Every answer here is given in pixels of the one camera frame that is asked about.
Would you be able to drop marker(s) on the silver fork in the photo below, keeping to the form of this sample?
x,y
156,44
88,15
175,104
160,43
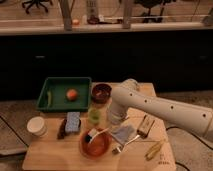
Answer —
x,y
120,148

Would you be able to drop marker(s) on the black-bristled dish brush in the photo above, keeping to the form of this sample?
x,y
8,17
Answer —
x,y
92,134

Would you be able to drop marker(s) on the orange tomato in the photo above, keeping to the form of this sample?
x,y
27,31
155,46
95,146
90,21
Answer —
x,y
71,94

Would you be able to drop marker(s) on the dark maroon bowl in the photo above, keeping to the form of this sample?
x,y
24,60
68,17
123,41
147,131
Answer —
x,y
101,93

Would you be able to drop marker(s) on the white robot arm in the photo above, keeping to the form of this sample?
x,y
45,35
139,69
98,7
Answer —
x,y
192,118

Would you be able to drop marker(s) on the blue sponge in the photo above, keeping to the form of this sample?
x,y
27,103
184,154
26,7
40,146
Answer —
x,y
73,122

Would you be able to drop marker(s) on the green pea pod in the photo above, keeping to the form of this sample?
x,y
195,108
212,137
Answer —
x,y
49,98

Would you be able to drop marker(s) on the brown rectangular block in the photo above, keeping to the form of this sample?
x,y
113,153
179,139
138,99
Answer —
x,y
145,126

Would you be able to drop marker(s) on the black office chair base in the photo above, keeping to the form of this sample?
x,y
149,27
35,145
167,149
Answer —
x,y
29,3

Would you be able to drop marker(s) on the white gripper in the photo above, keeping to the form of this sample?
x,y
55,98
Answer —
x,y
115,118

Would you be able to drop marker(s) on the black office chair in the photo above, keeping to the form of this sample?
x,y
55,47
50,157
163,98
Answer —
x,y
149,5

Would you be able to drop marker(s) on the green plastic tray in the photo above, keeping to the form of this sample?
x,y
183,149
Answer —
x,y
58,87

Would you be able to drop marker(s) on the grey cloth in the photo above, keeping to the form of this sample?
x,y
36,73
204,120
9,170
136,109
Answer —
x,y
122,133

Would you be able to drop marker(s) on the green plastic cup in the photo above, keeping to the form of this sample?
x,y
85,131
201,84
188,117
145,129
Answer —
x,y
94,116

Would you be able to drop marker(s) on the dark brown brush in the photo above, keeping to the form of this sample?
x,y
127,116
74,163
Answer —
x,y
61,133

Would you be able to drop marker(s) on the white cup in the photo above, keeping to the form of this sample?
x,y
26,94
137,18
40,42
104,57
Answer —
x,y
37,126

